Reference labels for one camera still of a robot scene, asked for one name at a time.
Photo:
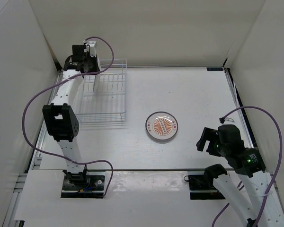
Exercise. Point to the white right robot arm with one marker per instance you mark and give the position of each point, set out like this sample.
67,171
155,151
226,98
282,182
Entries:
262,208

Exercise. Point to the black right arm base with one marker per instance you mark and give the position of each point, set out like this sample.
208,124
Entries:
200,190

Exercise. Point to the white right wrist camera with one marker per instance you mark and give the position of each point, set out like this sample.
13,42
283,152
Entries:
223,120

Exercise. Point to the white wire dish rack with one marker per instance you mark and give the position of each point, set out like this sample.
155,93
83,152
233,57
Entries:
108,103

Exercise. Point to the white plate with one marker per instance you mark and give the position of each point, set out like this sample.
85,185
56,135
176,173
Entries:
161,126
96,82

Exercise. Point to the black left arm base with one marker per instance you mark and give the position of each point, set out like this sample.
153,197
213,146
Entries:
91,187

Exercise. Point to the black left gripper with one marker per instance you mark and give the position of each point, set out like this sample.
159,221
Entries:
95,69

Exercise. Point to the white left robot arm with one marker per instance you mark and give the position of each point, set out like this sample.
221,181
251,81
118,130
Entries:
60,119

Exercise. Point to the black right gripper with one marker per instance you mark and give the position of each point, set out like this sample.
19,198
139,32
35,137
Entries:
209,135

